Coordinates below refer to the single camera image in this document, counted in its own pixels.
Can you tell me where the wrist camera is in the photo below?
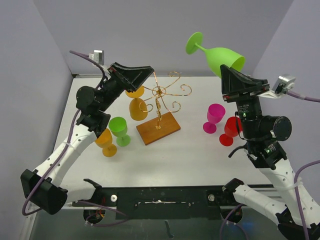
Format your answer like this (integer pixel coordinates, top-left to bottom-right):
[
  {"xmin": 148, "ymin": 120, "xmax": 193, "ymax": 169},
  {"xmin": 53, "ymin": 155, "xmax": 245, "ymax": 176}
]
[
  {"xmin": 88, "ymin": 49, "xmax": 105, "ymax": 66},
  {"xmin": 258, "ymin": 74, "xmax": 296, "ymax": 99}
]

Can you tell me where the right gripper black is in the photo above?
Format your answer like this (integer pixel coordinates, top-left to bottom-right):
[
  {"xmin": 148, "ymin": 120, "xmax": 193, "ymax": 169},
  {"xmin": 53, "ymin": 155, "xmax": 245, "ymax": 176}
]
[{"xmin": 219, "ymin": 63, "xmax": 268, "ymax": 137}]

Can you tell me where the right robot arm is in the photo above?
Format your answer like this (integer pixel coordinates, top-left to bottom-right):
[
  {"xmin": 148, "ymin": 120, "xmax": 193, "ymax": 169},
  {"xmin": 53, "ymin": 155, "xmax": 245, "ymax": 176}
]
[{"xmin": 220, "ymin": 64, "xmax": 320, "ymax": 240}]

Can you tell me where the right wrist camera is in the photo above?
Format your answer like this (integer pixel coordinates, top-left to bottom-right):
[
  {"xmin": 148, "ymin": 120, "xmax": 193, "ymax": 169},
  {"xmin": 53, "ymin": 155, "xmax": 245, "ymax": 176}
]
[{"xmin": 258, "ymin": 74, "xmax": 296, "ymax": 99}]

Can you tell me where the magenta wine glass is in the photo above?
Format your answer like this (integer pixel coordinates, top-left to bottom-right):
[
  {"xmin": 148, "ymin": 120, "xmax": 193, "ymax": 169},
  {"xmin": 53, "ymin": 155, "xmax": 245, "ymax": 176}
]
[{"xmin": 202, "ymin": 103, "xmax": 226, "ymax": 134}]

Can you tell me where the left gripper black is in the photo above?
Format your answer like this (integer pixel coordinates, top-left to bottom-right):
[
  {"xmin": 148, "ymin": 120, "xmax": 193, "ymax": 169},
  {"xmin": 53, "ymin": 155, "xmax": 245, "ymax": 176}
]
[{"xmin": 97, "ymin": 62, "xmax": 154, "ymax": 112}]

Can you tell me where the red wine glass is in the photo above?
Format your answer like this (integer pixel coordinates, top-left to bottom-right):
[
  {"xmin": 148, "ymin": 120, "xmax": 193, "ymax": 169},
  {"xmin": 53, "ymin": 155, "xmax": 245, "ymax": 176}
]
[{"xmin": 219, "ymin": 116, "xmax": 243, "ymax": 147}]

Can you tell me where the gold wire glass rack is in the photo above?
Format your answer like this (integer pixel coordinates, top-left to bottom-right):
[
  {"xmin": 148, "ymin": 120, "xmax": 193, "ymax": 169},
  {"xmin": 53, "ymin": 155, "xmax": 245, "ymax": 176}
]
[{"xmin": 143, "ymin": 71, "xmax": 193, "ymax": 121}]

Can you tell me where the wooden rack base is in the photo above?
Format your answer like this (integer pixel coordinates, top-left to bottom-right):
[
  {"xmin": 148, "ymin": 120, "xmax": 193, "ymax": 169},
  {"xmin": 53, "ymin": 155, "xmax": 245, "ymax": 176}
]
[{"xmin": 136, "ymin": 112, "xmax": 181, "ymax": 146}]

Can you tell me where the orange wine glass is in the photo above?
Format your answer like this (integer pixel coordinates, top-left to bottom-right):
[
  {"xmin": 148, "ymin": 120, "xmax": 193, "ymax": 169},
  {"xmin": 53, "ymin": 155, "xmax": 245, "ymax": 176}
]
[
  {"xmin": 125, "ymin": 86, "xmax": 148, "ymax": 121},
  {"xmin": 94, "ymin": 128, "xmax": 117, "ymax": 158}
]

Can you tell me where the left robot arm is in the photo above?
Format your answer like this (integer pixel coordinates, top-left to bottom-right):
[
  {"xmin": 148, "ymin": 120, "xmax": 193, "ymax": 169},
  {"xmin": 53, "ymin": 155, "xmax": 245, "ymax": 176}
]
[{"xmin": 20, "ymin": 62, "xmax": 155, "ymax": 215}]

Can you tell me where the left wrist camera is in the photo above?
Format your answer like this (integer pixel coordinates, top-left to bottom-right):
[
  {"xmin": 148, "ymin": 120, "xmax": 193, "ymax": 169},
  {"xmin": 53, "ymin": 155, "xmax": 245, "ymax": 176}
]
[{"xmin": 88, "ymin": 49, "xmax": 105, "ymax": 66}]

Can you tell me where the black base frame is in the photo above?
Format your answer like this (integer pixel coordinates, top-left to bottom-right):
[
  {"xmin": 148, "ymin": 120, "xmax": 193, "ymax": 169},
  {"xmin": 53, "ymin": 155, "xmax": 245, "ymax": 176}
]
[{"xmin": 72, "ymin": 185, "xmax": 238, "ymax": 220}]

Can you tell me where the green wine glass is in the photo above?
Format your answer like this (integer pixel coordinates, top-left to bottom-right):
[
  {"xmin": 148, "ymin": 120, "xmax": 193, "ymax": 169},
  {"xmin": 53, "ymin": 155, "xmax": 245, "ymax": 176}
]
[
  {"xmin": 185, "ymin": 32, "xmax": 246, "ymax": 78},
  {"xmin": 108, "ymin": 116, "xmax": 131, "ymax": 147}
]

